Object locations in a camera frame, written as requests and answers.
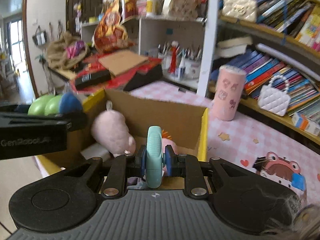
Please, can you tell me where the green caterpillar toy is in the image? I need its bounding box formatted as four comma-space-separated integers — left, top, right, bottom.
28, 92, 83, 116

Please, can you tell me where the blue toy block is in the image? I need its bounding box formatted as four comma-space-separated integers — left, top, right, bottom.
291, 173, 306, 191

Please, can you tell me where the red cartoon paper decoration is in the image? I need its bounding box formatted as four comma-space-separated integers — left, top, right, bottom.
93, 0, 136, 53

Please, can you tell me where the cream quilted purse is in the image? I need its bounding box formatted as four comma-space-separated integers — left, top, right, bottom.
221, 0, 258, 22

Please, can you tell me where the white cubby shelf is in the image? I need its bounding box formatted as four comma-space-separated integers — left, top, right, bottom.
80, 17, 208, 91

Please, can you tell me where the teal round case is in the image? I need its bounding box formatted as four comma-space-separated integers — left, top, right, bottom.
145, 126, 163, 189

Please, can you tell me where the white quilted pearl purse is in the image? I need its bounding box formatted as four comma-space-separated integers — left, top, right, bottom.
258, 75, 291, 116

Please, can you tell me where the brown flat cardboard sheet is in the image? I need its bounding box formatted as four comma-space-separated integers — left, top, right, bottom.
98, 50, 149, 76

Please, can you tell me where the small pink plush chick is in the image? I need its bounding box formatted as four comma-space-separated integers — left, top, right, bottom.
162, 130, 178, 154

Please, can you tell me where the black rectangular box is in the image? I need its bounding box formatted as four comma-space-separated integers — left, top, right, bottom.
74, 69, 111, 90

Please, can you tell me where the orange white blue carton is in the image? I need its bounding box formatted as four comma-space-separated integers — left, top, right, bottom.
291, 113, 320, 136

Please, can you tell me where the wooden bookshelf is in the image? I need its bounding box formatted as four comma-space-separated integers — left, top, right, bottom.
207, 0, 319, 144

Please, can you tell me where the yellow cardboard box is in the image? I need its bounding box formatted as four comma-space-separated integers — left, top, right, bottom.
35, 88, 209, 190

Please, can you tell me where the pink printed table mat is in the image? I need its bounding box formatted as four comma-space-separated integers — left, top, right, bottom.
131, 81, 319, 204

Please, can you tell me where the pink cylindrical container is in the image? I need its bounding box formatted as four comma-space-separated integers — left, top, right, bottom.
212, 64, 246, 121

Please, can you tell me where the large pink plush toy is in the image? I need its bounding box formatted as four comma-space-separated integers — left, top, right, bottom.
91, 101, 136, 157

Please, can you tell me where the brown plush blanket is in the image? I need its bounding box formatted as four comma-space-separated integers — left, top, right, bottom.
46, 31, 89, 70

